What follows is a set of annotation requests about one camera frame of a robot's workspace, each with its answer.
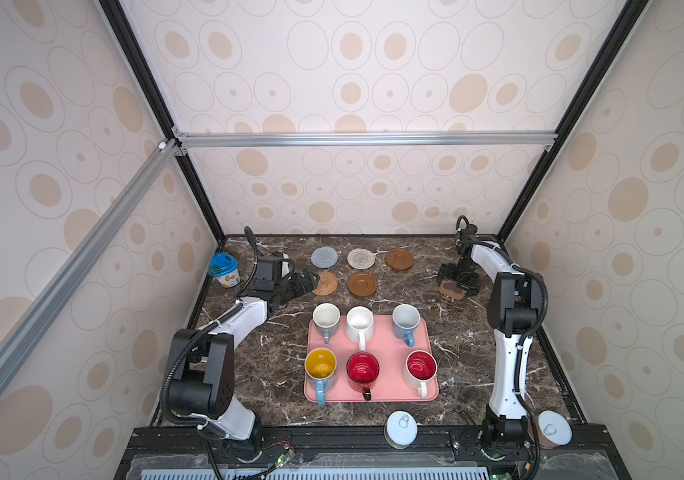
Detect slanted aluminium frame bar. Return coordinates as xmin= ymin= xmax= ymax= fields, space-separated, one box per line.
xmin=0 ymin=138 xmax=181 ymax=395

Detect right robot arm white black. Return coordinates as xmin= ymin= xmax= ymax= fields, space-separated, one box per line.
xmin=455 ymin=233 xmax=549 ymax=461

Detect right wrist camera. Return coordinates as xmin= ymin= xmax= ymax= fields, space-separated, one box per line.
xmin=454 ymin=215 xmax=478 ymax=257

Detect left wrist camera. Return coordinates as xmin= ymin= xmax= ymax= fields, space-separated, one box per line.
xmin=255 ymin=253 xmax=294 ymax=284

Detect paw shaped wooden coaster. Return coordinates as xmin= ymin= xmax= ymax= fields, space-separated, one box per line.
xmin=438 ymin=279 xmax=467 ymax=300

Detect grey mug white inside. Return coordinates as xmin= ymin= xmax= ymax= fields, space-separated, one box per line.
xmin=313 ymin=303 xmax=341 ymax=344

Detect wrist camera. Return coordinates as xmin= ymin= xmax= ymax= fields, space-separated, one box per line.
xmin=255 ymin=253 xmax=294 ymax=284
xmin=454 ymin=215 xmax=478 ymax=257

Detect blue mug yellow inside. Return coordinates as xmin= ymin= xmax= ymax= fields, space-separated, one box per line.
xmin=305 ymin=347 xmax=338 ymax=405

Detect brown wooden round coaster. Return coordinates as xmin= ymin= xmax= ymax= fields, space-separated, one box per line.
xmin=385 ymin=249 xmax=415 ymax=271

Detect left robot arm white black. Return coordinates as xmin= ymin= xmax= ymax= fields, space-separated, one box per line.
xmin=159 ymin=270 xmax=320 ymax=452

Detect light blue mug white inside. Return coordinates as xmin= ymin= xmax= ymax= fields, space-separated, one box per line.
xmin=392 ymin=304 xmax=422 ymax=347

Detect black mug red inside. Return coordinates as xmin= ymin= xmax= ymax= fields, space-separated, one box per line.
xmin=346 ymin=351 xmax=381 ymax=401

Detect horizontal aluminium frame bar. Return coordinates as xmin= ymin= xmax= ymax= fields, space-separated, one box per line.
xmin=178 ymin=130 xmax=558 ymax=149

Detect white round lid container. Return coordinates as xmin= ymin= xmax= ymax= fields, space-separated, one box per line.
xmin=384 ymin=411 xmax=418 ymax=449

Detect blue lid snack tub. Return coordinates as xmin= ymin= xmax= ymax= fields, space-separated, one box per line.
xmin=208 ymin=252 xmax=241 ymax=288

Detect light blue fabric coaster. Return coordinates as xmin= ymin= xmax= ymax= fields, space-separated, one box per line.
xmin=311 ymin=246 xmax=339 ymax=269

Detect pink plastic tray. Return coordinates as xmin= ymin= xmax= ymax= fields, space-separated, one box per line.
xmin=304 ymin=315 xmax=440 ymax=404

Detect white multicolour woven coaster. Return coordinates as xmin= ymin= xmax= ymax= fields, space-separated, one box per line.
xmin=347 ymin=248 xmax=376 ymax=270

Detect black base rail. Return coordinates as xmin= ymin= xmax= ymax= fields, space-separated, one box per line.
xmin=115 ymin=424 xmax=630 ymax=479

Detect white mug red inside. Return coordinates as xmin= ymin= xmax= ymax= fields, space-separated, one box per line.
xmin=403 ymin=350 xmax=438 ymax=400

